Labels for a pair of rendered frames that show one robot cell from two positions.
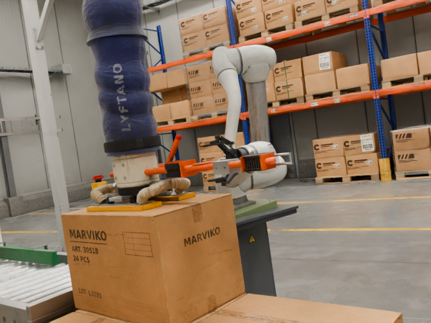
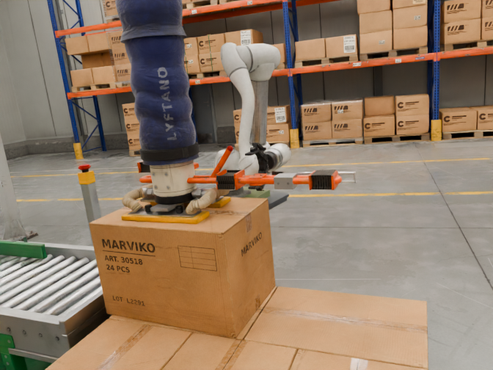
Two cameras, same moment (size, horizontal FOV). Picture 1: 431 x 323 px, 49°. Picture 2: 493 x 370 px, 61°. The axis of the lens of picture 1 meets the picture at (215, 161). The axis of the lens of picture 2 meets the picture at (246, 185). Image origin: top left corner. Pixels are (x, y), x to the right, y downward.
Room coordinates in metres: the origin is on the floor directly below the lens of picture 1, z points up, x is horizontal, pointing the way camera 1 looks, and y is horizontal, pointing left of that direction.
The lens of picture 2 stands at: (0.26, 0.49, 1.41)
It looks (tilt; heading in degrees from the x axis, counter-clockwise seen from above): 14 degrees down; 344
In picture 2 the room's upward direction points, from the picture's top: 6 degrees counter-clockwise
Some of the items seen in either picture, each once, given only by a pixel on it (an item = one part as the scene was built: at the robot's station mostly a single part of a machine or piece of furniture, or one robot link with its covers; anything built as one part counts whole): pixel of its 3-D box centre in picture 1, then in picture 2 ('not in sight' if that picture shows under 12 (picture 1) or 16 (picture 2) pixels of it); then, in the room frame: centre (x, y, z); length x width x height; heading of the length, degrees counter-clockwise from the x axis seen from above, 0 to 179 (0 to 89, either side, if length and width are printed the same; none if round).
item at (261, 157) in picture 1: (258, 162); (323, 180); (1.49, -0.13, 1.07); 0.08 x 0.07 x 0.05; 49
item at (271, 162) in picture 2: (234, 157); (265, 162); (1.92, -0.08, 1.07); 0.09 x 0.07 x 0.08; 139
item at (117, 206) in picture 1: (122, 202); (163, 211); (1.81, 0.38, 0.97); 0.34 x 0.10 x 0.05; 49
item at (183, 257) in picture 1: (151, 252); (187, 255); (1.88, 0.31, 0.74); 0.60 x 0.40 x 0.40; 48
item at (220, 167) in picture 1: (226, 166); (285, 180); (1.58, -0.03, 1.07); 0.07 x 0.07 x 0.04; 49
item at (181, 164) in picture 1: (181, 168); (230, 179); (1.72, 0.13, 1.07); 0.10 x 0.08 x 0.06; 139
